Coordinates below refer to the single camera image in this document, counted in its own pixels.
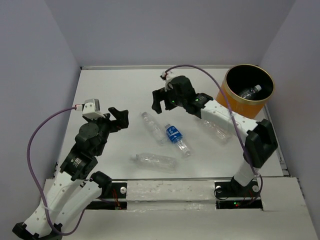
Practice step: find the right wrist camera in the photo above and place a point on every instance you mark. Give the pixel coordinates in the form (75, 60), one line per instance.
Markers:
(167, 77)

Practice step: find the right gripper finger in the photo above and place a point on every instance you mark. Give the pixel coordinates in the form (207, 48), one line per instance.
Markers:
(156, 104)
(159, 94)

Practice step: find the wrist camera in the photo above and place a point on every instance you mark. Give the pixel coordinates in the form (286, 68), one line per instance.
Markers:
(167, 77)
(90, 109)

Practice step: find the clear bottle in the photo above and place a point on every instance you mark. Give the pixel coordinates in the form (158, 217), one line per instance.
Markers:
(220, 135)
(155, 162)
(154, 128)
(250, 93)

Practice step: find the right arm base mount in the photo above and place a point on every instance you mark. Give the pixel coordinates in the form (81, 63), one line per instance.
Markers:
(228, 199)

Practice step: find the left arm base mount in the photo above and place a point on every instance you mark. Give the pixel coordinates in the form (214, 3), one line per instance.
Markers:
(112, 198)

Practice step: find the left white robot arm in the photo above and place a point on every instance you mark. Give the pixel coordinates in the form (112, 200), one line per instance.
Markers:
(75, 185)

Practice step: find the orange bin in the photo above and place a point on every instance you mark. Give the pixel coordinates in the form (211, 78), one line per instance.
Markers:
(244, 76)

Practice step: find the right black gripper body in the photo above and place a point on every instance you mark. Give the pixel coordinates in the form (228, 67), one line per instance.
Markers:
(173, 100)

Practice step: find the blue label bottle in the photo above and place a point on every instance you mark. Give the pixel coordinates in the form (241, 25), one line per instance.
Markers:
(178, 141)

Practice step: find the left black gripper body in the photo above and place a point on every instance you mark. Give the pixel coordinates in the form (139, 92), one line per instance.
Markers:
(107, 125)

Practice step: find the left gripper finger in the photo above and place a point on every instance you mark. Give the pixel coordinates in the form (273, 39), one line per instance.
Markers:
(119, 114)
(122, 124)

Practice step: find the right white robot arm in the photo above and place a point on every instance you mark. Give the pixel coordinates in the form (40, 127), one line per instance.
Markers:
(257, 138)

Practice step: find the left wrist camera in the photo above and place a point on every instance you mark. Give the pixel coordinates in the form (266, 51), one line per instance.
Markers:
(90, 109)

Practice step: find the metal rail front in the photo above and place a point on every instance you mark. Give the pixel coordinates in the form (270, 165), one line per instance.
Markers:
(174, 179)

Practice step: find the clear bottle front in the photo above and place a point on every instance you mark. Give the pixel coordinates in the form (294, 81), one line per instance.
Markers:
(155, 162)

